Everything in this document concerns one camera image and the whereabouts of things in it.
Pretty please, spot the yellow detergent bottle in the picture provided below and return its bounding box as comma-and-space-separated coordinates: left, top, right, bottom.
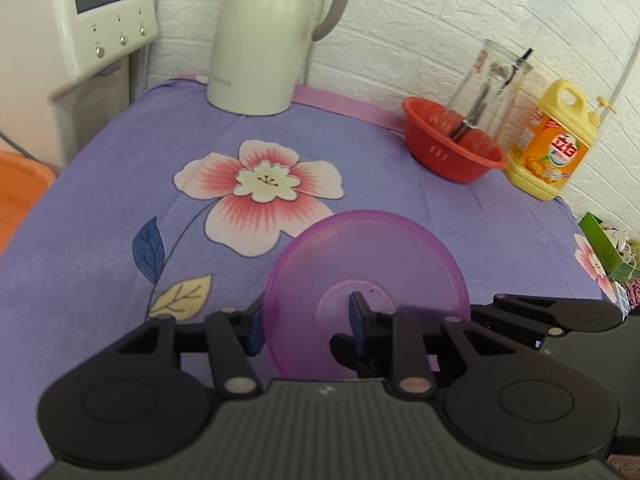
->
504, 78, 617, 203

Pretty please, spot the red plastic colander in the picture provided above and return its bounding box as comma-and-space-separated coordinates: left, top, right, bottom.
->
402, 97, 509, 184

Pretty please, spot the black stirring stick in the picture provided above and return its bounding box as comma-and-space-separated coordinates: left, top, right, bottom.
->
450, 48, 533, 141

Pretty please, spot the white thermos jug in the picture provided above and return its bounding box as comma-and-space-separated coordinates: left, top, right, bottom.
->
207, 0, 353, 117

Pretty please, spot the orange plastic basin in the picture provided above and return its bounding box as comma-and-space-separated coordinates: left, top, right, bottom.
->
0, 150, 57, 256

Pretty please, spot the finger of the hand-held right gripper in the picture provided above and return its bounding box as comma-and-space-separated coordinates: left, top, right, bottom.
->
470, 293, 577, 347

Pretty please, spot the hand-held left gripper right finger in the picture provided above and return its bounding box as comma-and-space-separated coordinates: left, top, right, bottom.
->
330, 291, 507, 397

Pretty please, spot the green box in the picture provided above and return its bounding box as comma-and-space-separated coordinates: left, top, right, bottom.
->
578, 212, 640, 282

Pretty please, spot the purple floral tablecloth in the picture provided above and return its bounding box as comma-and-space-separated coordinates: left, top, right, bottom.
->
0, 74, 623, 396

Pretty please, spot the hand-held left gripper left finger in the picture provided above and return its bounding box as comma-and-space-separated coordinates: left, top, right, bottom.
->
116, 300, 266, 396

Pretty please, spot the white wall cable conduit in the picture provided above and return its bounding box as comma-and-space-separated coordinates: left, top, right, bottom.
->
611, 35, 640, 108

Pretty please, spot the white water dispenser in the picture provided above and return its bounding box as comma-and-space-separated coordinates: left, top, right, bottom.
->
0, 0, 160, 168

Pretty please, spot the purple plastic bowl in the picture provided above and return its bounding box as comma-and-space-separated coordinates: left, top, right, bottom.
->
261, 210, 472, 381

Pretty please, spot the clear glass carafe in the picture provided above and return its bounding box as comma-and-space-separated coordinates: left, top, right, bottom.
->
446, 38, 534, 148

